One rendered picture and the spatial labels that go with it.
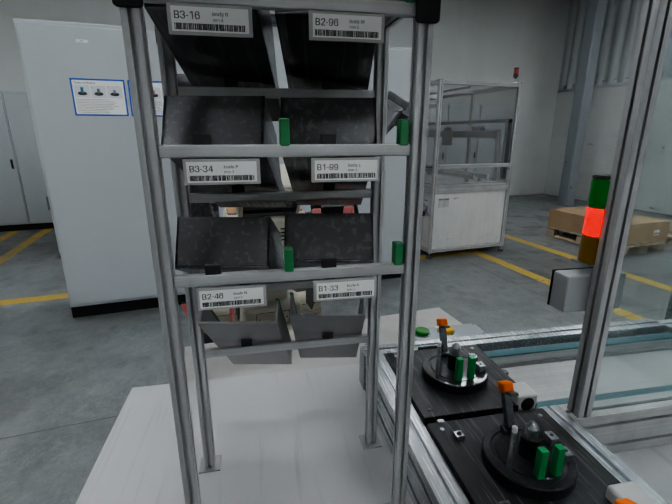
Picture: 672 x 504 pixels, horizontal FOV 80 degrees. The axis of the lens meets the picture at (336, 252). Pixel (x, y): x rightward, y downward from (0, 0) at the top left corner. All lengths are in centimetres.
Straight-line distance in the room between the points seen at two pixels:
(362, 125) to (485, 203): 492
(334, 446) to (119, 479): 41
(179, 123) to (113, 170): 312
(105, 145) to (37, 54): 71
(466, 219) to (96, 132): 402
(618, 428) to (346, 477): 55
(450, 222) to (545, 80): 691
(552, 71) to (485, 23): 221
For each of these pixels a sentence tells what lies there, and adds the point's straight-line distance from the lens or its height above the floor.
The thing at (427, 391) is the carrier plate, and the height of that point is 97.
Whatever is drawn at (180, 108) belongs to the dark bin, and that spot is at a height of 152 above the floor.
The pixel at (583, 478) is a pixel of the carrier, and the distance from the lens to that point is 82.
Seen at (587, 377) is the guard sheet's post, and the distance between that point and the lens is 91.
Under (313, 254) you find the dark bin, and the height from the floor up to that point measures 132.
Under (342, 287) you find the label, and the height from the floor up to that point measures 128.
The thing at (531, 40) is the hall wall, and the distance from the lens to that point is 1129.
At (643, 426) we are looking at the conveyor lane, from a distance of 108.
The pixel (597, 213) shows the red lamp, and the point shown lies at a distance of 83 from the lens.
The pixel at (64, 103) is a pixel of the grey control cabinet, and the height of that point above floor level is 170.
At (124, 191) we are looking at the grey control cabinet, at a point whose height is 104.
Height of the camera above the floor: 148
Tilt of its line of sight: 16 degrees down
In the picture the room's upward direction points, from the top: straight up
